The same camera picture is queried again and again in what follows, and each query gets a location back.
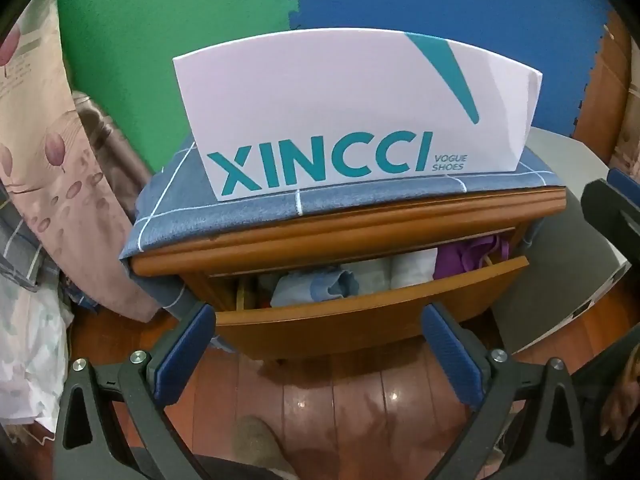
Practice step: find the person's foot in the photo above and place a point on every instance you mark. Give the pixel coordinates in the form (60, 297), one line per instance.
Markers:
(260, 440)

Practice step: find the white folded garment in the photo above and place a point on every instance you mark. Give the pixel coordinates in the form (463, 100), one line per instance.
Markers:
(412, 267)

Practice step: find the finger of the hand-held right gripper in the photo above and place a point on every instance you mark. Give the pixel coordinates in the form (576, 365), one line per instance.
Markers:
(605, 220)

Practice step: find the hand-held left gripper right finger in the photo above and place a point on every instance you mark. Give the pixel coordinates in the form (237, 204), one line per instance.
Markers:
(450, 355)

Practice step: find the blue foam mat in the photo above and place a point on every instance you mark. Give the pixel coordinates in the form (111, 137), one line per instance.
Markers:
(450, 0)

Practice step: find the white shoe box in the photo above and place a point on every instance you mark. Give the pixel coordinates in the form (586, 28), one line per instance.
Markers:
(325, 110)

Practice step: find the brown shiny cloth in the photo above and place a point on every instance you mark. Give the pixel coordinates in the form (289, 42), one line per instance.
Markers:
(100, 125)

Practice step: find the grey plaid cloth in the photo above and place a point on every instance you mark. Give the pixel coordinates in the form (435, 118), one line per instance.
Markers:
(20, 250)

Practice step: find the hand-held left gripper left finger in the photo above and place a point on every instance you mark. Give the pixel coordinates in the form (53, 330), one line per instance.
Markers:
(185, 347)

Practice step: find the blue checked cloth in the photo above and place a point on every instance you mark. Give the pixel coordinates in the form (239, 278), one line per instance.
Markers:
(250, 215)

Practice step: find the green foam mat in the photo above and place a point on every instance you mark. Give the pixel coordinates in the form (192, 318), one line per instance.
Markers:
(150, 35)

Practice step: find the pink floral curtain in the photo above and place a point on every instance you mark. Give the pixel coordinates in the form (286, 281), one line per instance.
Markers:
(50, 160)

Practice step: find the purple bra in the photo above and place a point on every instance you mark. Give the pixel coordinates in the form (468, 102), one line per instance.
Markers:
(465, 260)

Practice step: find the white floral cloth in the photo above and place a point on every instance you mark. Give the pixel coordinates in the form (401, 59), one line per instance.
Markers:
(30, 350)

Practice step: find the brown wooden door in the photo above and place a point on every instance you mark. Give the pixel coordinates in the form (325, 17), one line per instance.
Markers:
(607, 85)

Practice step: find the wooden nightstand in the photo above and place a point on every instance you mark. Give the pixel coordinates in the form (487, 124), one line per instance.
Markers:
(350, 222)

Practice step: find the light blue underwear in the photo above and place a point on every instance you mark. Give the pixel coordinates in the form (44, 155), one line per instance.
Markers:
(320, 287)

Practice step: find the person's right hand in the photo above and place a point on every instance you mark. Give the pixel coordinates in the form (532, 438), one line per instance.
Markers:
(617, 405)

